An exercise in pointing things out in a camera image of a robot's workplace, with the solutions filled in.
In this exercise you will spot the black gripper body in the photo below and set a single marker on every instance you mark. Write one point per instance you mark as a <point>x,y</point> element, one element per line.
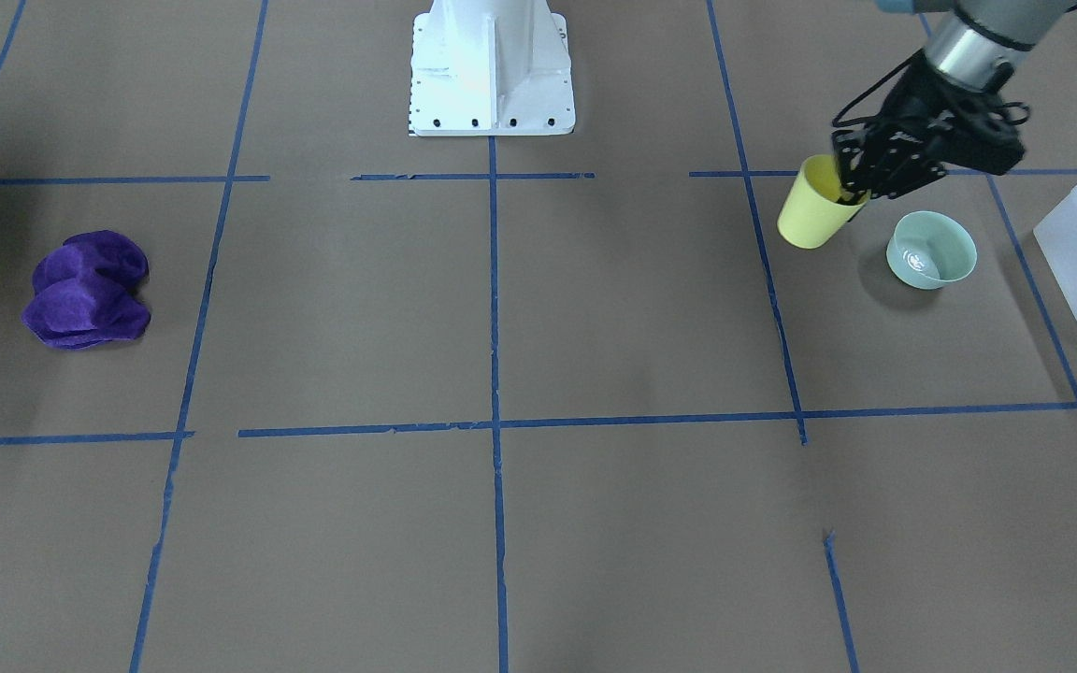
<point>909,105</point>

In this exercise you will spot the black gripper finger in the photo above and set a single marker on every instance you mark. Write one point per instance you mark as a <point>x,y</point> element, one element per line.
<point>853,184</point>

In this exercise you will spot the yellow plastic cup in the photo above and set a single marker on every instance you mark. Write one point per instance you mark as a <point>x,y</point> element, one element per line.
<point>817,205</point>

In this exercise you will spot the green ceramic bowl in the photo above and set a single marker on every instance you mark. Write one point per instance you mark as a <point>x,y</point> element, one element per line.
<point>928,251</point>

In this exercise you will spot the purple cloth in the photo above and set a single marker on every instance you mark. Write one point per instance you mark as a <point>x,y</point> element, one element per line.
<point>84,293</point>

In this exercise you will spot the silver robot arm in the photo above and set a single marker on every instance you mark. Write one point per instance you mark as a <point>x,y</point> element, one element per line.
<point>973,35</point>

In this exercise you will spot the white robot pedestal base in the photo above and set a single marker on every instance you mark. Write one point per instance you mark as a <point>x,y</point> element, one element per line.
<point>490,68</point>

